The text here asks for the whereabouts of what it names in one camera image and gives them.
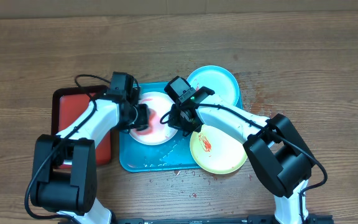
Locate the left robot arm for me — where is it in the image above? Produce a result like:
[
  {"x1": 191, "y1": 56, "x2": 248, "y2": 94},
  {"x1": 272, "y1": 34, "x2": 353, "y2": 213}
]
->
[{"x1": 24, "y1": 97, "x2": 150, "y2": 223}]

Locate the teal plastic tray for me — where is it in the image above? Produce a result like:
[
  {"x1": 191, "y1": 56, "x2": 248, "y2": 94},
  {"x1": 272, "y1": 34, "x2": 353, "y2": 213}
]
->
[{"x1": 118, "y1": 81, "x2": 244, "y2": 173}]

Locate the dark red water tray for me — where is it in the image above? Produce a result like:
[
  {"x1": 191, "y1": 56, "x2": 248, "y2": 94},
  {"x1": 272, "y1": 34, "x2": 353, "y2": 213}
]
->
[{"x1": 51, "y1": 87, "x2": 112, "y2": 166}]

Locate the white plate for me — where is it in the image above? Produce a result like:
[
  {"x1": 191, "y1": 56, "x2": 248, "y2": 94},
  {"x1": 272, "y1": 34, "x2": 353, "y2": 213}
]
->
[{"x1": 130, "y1": 91, "x2": 177, "y2": 146}]

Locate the yellow-green plate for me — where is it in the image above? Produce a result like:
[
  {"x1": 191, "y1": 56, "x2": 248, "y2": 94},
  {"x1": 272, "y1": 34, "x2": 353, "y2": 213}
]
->
[{"x1": 190, "y1": 125, "x2": 247, "y2": 174}]

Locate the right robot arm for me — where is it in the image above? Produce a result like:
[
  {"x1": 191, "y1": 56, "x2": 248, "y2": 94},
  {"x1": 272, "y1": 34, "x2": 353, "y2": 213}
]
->
[{"x1": 167, "y1": 90, "x2": 318, "y2": 223}]

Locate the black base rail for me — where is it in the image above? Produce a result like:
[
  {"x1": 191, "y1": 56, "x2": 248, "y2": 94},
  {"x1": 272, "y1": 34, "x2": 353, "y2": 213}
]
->
[{"x1": 112, "y1": 214, "x2": 334, "y2": 224}]

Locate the light blue plate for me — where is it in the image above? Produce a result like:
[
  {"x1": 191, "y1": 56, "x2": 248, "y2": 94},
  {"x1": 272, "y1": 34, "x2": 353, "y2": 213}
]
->
[{"x1": 187, "y1": 65, "x2": 240, "y2": 106}]

